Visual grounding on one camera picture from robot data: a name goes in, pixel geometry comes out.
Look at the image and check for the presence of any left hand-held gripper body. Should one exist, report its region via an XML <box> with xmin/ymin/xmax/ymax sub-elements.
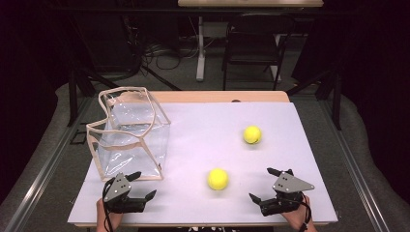
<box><xmin>102</xmin><ymin>172</ymin><xmax>148</xmax><ymax>215</ymax></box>

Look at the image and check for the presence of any desk with white legs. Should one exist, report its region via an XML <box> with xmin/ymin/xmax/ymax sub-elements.
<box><xmin>177</xmin><ymin>0</ymin><xmax>324</xmax><ymax>83</ymax></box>

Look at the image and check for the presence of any small black square frame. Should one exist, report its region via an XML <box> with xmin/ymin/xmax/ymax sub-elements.
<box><xmin>70</xmin><ymin>129</ymin><xmax>88</xmax><ymax>146</ymax></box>

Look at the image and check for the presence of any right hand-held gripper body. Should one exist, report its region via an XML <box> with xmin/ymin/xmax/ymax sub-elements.
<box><xmin>259</xmin><ymin>168</ymin><xmax>316</xmax><ymax>218</ymax></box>

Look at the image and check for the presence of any clear plastic container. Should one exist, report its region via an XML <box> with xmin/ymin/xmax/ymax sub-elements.
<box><xmin>85</xmin><ymin>86</ymin><xmax>172</xmax><ymax>183</ymax></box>

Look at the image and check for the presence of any black metal stand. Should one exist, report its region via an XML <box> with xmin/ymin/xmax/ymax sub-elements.
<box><xmin>285</xmin><ymin>69</ymin><xmax>342</xmax><ymax>131</ymax></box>
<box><xmin>67</xmin><ymin>61</ymin><xmax>112</xmax><ymax>128</ymax></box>

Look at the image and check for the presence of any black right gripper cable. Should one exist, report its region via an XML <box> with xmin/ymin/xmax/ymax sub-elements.
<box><xmin>298</xmin><ymin>192</ymin><xmax>313</xmax><ymax>232</ymax></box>

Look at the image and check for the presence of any yellow tennis ball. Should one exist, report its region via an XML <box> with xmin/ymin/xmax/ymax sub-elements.
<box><xmin>207</xmin><ymin>167</ymin><xmax>230</xmax><ymax>191</ymax></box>
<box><xmin>243</xmin><ymin>125</ymin><xmax>263</xmax><ymax>145</ymax></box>

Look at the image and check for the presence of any person's left hand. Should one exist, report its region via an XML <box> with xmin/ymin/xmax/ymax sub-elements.
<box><xmin>96</xmin><ymin>197</ymin><xmax>124</xmax><ymax>228</ymax></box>

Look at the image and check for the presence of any aluminium floor rail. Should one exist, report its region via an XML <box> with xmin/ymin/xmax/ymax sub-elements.
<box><xmin>3</xmin><ymin>96</ymin><xmax>95</xmax><ymax>232</ymax></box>
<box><xmin>317</xmin><ymin>96</ymin><xmax>392</xmax><ymax>232</ymax></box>

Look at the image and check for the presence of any person's right hand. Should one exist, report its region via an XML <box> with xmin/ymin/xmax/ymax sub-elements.
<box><xmin>280</xmin><ymin>194</ymin><xmax>312</xmax><ymax>231</ymax></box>

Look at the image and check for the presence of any tangle of floor cables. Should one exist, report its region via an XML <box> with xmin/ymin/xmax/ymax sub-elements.
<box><xmin>141</xmin><ymin>15</ymin><xmax>207</xmax><ymax>71</ymax></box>

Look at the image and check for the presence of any black folding chair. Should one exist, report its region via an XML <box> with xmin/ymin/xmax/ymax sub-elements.
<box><xmin>221</xmin><ymin>13</ymin><xmax>297</xmax><ymax>91</ymax></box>

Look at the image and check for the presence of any black curtain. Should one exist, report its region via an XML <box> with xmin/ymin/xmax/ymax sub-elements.
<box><xmin>0</xmin><ymin>0</ymin><xmax>71</xmax><ymax>204</ymax></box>
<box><xmin>291</xmin><ymin>0</ymin><xmax>410</xmax><ymax>204</ymax></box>

